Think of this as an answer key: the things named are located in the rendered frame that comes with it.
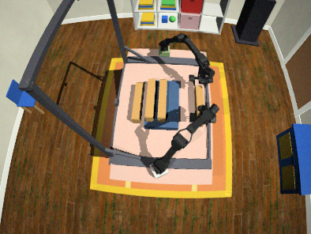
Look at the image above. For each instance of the brown cardboard carton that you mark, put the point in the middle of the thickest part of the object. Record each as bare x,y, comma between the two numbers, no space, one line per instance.
162,100
137,102
200,98
150,102

